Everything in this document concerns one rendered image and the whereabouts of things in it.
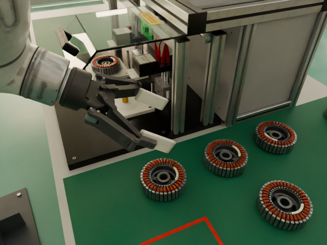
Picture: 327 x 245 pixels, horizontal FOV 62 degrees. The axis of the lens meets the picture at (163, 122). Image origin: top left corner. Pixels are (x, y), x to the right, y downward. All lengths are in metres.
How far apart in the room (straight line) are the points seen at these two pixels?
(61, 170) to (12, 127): 1.54
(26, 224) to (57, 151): 0.86
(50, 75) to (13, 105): 2.07
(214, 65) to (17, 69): 0.46
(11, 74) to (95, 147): 0.38
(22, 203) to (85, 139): 0.98
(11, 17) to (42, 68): 0.15
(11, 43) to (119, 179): 0.45
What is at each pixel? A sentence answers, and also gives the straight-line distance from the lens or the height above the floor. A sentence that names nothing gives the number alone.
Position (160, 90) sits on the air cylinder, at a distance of 0.92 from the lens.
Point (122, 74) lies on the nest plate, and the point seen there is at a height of 0.78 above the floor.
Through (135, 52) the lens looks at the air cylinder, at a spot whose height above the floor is 0.82.
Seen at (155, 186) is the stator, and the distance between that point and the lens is 0.65.
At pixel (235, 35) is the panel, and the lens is 0.74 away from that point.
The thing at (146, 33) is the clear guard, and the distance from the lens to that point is 0.66.
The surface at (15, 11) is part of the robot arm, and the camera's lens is 0.35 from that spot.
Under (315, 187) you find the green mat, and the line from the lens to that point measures 0.79.
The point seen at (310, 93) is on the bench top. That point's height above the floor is 0.75.
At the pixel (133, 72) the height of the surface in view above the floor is 0.88.
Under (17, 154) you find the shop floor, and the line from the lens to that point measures 2.05.
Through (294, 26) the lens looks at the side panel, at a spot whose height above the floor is 1.04.
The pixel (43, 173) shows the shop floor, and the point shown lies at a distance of 1.85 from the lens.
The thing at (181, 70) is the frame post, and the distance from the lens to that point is 0.68.
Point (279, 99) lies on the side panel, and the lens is 0.98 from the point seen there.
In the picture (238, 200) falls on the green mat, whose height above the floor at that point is 0.75.
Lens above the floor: 1.30
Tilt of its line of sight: 39 degrees down
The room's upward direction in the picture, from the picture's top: straight up
